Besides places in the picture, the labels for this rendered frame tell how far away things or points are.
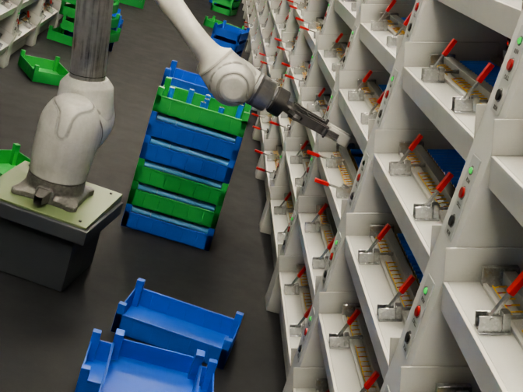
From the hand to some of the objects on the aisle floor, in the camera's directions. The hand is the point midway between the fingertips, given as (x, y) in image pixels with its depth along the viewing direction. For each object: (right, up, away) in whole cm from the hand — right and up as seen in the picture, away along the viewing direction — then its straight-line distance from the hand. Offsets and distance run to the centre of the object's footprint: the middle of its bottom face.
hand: (338, 135), depth 260 cm
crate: (-45, -62, -55) cm, 95 cm away
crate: (-47, -61, -38) cm, 86 cm away
